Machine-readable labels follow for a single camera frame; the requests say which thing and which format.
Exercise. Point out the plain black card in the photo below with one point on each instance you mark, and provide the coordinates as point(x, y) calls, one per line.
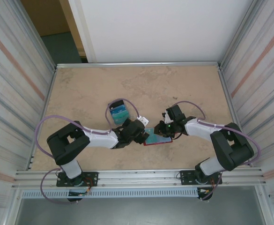
point(116, 105)

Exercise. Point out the wide aluminium mounting rail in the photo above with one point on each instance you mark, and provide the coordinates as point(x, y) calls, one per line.
point(139, 174)

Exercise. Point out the translucent ribbed side panel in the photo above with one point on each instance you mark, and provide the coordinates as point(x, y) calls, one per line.
point(5, 82)
point(268, 82)

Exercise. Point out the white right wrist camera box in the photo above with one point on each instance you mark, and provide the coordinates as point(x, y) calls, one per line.
point(166, 118)

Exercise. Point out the blue card in sleeve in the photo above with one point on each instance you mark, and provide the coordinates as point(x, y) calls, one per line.
point(165, 140)

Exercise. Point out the white door frame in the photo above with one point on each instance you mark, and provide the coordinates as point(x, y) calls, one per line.
point(80, 23)

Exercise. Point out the grey metal lower shelf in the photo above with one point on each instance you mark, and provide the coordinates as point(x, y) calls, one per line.
point(139, 213)

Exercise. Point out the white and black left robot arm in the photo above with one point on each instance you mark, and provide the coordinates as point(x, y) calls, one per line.
point(99, 139)

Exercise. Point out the blue plastic card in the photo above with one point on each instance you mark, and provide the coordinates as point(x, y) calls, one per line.
point(118, 110)

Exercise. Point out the clear acrylic card stand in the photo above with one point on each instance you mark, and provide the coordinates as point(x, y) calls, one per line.
point(125, 122)

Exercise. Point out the teal VIP card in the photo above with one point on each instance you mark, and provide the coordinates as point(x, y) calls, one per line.
point(154, 138)

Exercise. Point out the red leather card holder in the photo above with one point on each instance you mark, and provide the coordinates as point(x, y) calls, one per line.
point(146, 144)

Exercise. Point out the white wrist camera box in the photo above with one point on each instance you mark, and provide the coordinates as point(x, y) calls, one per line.
point(166, 118)
point(143, 120)

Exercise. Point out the aluminium cross rail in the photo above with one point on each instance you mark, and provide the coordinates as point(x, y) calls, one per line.
point(139, 63)

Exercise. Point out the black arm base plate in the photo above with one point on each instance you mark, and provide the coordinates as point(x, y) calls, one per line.
point(184, 178)
point(93, 179)

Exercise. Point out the aluminium side rail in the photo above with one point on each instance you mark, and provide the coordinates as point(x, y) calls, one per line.
point(224, 84)
point(51, 84)

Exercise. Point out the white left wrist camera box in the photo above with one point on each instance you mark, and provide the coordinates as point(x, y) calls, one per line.
point(143, 120)

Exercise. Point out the small green circuit board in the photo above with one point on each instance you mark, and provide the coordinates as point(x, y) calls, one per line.
point(77, 193)

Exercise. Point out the teal plastic card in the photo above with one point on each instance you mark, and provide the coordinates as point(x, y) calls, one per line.
point(120, 118)

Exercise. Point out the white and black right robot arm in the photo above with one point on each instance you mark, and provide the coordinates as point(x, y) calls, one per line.
point(202, 127)

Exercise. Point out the brown wooden door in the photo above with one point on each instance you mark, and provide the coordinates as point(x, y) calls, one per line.
point(50, 16)

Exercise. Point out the aluminium frame post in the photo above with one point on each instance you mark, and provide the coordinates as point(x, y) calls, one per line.
point(39, 35)
point(237, 35)

